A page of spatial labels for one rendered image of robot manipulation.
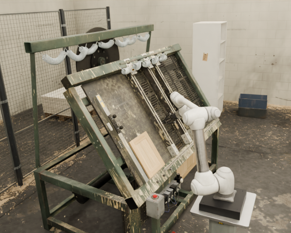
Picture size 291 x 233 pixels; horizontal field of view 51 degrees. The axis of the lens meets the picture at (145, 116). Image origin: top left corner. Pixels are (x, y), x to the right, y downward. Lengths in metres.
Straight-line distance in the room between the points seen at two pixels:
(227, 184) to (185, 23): 5.99
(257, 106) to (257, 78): 1.10
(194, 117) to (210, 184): 0.59
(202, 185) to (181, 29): 6.08
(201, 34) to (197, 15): 1.52
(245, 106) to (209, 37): 1.73
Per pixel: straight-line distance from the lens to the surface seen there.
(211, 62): 6.74
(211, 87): 6.86
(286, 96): 8.14
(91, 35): 3.59
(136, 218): 2.92
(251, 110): 7.21
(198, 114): 2.60
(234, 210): 2.81
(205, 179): 2.71
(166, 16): 8.45
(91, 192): 3.13
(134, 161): 2.94
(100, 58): 3.76
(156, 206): 2.69
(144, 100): 3.36
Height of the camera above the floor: 2.50
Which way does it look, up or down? 20 degrees down
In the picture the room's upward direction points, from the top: 2 degrees counter-clockwise
